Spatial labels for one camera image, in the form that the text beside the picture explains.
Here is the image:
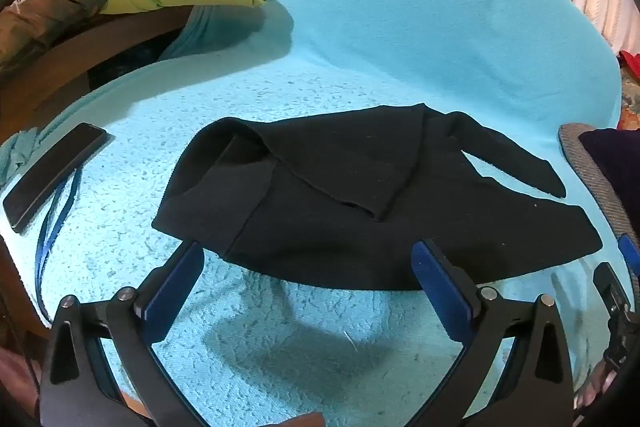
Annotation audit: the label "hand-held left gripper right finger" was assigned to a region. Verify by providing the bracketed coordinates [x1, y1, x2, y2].
[410, 238, 576, 427]

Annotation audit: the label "dark purple cloth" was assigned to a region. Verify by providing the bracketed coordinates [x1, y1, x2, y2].
[577, 129, 640, 233]

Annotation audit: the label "brown wooden bed frame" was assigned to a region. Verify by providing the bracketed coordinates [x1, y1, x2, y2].
[0, 4, 196, 142]

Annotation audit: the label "teal green cloth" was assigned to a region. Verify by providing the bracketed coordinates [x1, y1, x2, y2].
[0, 129, 41, 185]

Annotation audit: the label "red cloth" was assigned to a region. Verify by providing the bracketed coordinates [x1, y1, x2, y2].
[617, 49, 640, 82]

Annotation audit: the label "black smartphone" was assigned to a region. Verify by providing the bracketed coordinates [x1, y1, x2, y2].
[2, 123, 108, 235]

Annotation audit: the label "turquoise fleece blanket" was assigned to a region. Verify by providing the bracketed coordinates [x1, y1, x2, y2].
[0, 0, 623, 427]

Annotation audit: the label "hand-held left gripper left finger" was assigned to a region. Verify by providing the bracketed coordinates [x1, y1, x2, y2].
[37, 241, 206, 427]

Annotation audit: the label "black pants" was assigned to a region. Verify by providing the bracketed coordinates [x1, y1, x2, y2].
[151, 103, 603, 292]

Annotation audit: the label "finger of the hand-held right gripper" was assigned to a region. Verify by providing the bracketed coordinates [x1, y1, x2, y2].
[618, 234, 640, 279]

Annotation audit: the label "blue lanyard strap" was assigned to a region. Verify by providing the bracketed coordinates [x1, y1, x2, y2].
[34, 167, 83, 328]

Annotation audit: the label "person's right hand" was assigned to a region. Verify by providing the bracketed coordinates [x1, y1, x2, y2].
[575, 357, 621, 413]

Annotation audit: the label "patterned multicolour cloth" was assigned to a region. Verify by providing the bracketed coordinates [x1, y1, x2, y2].
[617, 67, 640, 132]

